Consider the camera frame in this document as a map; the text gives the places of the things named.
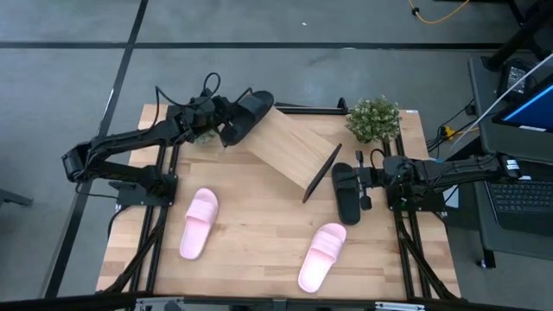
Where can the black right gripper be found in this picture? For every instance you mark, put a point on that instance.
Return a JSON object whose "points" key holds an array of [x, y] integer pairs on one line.
{"points": [[376, 178]]}

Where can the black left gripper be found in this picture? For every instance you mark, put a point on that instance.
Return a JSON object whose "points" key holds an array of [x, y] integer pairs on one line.
{"points": [[205, 113]]}

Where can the black slide sandal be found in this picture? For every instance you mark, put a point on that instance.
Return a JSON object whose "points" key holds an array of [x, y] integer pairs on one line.
{"points": [[345, 207], [248, 114]]}

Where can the pink slide sandal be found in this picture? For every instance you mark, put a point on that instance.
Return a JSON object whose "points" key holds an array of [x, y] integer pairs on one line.
{"points": [[198, 224], [322, 259]]}

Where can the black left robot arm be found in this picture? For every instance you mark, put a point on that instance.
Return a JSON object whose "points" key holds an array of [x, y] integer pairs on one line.
{"points": [[129, 138]]}

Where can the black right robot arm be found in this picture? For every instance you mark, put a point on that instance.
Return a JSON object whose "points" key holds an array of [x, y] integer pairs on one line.
{"points": [[458, 170]]}

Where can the small green potted plant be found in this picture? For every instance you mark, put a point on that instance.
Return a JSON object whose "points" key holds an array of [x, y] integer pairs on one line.
{"points": [[206, 137]]}

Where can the potted plant with white flowers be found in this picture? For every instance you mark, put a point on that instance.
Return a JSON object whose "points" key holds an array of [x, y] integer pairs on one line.
{"points": [[373, 121]]}

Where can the white paper sheet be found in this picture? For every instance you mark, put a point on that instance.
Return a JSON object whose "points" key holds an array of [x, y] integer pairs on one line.
{"points": [[451, 196]]}

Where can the grey equipment cart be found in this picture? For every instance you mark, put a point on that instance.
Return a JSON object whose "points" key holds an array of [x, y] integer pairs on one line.
{"points": [[488, 147]]}

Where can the black laptop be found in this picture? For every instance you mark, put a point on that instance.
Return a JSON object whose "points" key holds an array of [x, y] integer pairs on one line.
{"points": [[523, 198]]}

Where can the black power brick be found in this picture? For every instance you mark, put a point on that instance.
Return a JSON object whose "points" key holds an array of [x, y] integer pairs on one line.
{"points": [[516, 80]]}

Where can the monitor with blue screen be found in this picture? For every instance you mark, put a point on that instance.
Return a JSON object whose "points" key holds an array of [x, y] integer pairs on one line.
{"points": [[531, 108]]}

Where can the black desk leg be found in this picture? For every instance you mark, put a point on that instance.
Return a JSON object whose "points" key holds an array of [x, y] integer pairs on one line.
{"points": [[518, 39]]}

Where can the grey chair base leg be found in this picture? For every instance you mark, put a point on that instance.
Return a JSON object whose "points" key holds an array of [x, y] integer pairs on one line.
{"points": [[13, 198]]}

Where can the black crossbar with silver brackets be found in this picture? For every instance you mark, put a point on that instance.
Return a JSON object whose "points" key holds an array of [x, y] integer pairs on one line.
{"points": [[65, 304]]}

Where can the wooden shelf with black frame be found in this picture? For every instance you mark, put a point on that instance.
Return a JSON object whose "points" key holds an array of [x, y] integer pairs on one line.
{"points": [[289, 147]]}

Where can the black aluminium rig frame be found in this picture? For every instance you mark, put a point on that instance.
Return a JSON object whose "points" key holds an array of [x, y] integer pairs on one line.
{"points": [[311, 110]]}

